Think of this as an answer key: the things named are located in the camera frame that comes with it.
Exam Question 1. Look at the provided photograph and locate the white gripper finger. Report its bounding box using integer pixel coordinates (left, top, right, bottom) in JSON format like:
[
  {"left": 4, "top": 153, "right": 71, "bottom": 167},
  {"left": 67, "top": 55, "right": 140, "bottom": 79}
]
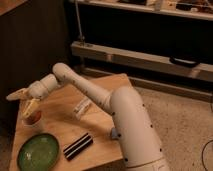
[
  {"left": 6, "top": 88, "right": 29, "bottom": 101},
  {"left": 22, "top": 99, "right": 40, "bottom": 118}
]

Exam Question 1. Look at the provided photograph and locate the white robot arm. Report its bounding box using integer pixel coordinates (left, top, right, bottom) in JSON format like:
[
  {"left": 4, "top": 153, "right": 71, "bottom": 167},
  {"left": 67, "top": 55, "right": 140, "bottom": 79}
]
[{"left": 6, "top": 63, "right": 170, "bottom": 171}]

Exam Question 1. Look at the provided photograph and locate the green ceramic plate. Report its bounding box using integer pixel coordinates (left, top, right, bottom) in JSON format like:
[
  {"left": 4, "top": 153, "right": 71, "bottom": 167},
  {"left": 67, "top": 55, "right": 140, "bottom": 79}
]
[{"left": 17, "top": 133, "right": 60, "bottom": 171}]

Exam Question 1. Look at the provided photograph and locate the metal vertical rod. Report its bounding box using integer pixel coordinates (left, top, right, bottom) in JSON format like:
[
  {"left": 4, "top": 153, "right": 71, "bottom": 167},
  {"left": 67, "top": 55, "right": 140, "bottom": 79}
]
[{"left": 74, "top": 0, "right": 85, "bottom": 44}]

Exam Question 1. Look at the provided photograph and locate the wooden shelf beam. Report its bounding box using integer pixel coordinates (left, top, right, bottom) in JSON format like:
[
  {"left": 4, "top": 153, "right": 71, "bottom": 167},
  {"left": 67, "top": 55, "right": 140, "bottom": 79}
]
[{"left": 71, "top": 41, "right": 213, "bottom": 82}]

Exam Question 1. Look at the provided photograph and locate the upper shelf with clutter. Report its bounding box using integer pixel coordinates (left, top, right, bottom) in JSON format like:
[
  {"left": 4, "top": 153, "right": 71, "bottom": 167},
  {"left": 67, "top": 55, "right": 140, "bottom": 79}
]
[{"left": 68, "top": 0, "right": 213, "bottom": 21}]

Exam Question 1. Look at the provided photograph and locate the black handle strap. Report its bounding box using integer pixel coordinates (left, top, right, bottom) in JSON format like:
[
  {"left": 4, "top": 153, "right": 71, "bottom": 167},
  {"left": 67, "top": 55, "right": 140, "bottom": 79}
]
[{"left": 168, "top": 56, "right": 201, "bottom": 69}]

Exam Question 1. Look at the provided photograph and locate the black cable on floor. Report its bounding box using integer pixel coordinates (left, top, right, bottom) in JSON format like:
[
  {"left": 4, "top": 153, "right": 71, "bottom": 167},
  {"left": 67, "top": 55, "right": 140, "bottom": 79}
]
[{"left": 201, "top": 139, "right": 213, "bottom": 165}]

